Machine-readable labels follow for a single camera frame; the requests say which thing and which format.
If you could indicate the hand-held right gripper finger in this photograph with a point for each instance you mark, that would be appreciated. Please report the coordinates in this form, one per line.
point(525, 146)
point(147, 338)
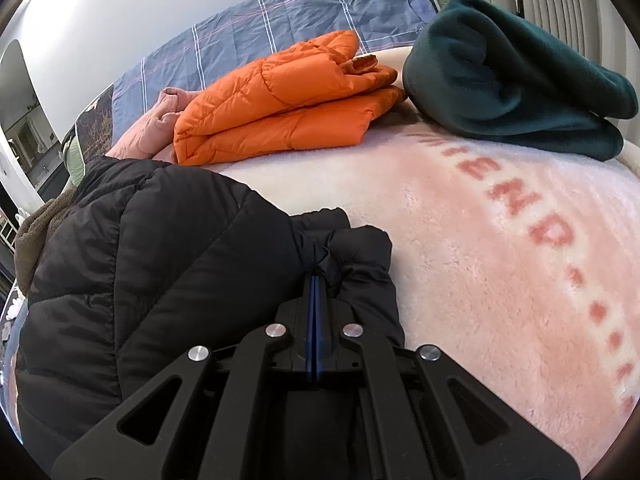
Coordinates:
point(318, 310)
point(311, 310)

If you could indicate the black puffer jacket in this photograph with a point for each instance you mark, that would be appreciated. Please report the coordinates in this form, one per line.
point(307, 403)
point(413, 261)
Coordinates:
point(150, 260)

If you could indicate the pink fluffy blanket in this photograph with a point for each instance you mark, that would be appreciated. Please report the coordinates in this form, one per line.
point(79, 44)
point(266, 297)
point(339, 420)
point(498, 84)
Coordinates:
point(475, 285)

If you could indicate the orange puffer jacket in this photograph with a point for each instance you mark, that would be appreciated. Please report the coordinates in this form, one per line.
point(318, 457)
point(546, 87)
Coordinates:
point(280, 100)

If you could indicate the pink garment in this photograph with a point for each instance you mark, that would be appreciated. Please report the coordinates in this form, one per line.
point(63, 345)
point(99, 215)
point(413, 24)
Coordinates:
point(142, 130)

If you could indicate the brown fuzzy garment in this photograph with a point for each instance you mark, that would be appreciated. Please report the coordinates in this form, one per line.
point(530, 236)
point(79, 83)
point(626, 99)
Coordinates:
point(42, 230)

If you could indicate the green quilted bedspread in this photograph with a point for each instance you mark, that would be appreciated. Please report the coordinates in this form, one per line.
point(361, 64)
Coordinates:
point(74, 160)

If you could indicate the purple patterned pillow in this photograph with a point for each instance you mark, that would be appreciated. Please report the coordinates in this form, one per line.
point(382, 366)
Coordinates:
point(92, 130)

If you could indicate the blue plaid bed sheet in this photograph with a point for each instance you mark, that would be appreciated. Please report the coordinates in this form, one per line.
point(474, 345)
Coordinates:
point(250, 25)

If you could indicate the dark green fleece garment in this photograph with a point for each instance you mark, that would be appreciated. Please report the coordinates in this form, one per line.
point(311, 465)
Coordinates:
point(500, 75)

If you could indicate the arched wall mirror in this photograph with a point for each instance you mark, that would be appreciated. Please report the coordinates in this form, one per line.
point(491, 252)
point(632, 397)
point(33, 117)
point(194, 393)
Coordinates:
point(25, 125)

